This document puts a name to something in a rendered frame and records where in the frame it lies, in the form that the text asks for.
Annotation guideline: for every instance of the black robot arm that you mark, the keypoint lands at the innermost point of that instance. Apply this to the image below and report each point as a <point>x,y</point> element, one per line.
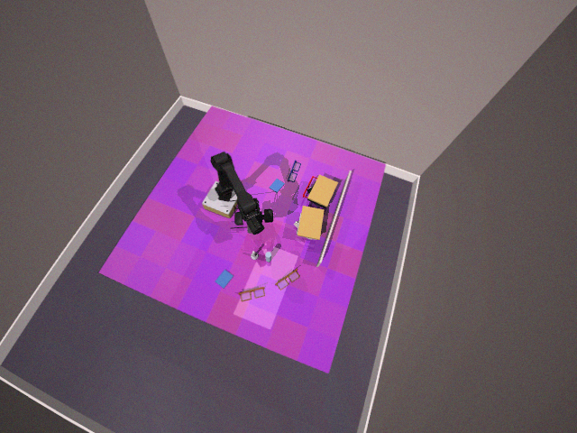
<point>230,181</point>

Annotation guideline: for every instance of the blue flat square tile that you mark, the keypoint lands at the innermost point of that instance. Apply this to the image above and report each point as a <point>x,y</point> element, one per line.
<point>224,278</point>
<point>276,185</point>

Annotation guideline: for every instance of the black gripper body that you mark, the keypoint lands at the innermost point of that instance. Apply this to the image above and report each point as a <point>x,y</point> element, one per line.
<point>268,217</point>

